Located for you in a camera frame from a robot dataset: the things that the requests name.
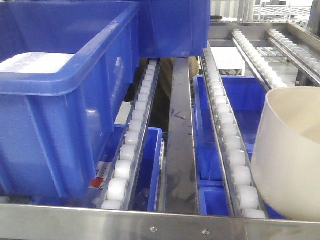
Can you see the white roller track centre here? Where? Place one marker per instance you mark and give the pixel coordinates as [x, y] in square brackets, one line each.
[243, 198]

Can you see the white plastic bin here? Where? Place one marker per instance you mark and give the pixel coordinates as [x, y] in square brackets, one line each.
[285, 162]

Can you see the white roller track far right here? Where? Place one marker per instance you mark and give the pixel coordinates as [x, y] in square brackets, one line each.
[307, 63]

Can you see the blue crate lower right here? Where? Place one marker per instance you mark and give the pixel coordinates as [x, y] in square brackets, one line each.
[247, 97]

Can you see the blue crate lower left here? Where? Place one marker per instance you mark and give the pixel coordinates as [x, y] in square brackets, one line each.
[146, 188]

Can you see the steel front shelf beam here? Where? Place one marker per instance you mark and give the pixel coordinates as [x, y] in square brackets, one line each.
[28, 222]

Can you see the white roller track left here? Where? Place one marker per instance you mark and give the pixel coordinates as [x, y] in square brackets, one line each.
[121, 182]

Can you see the large blue crate left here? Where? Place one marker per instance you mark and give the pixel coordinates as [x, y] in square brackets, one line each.
[54, 126]

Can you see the small blue crate lower front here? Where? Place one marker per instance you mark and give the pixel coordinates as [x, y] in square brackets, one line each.
[213, 201]

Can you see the steel centre divider rail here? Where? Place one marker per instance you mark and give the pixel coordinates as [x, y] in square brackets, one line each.
[181, 189]

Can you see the blue crate top centre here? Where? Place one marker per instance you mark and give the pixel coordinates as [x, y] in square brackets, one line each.
[173, 28]

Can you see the white roller track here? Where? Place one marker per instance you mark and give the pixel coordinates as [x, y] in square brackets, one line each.
[256, 63]
[121, 182]
[307, 63]
[243, 198]

